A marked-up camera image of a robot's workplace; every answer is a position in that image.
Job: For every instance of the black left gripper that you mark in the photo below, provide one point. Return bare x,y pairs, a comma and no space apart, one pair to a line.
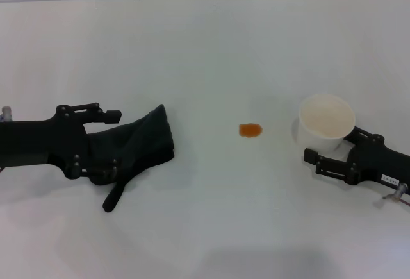
38,142

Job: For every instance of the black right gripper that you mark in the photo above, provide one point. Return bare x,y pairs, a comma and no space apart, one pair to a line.
374,163

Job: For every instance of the dark blue rag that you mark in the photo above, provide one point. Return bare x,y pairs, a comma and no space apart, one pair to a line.
144,141

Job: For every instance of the orange liquid stain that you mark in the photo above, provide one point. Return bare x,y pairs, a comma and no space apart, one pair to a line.
250,130

